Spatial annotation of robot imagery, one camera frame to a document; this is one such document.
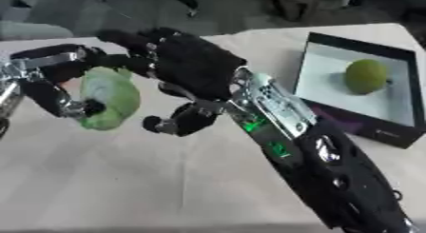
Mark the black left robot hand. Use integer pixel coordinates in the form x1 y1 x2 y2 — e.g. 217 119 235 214
8 44 130 120

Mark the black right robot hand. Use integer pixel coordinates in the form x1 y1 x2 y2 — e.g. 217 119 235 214
94 27 248 138

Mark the black box with white inside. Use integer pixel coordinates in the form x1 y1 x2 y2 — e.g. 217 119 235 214
291 31 426 149

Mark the green round toy fruit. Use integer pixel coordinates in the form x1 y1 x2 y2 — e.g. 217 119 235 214
342 58 390 95

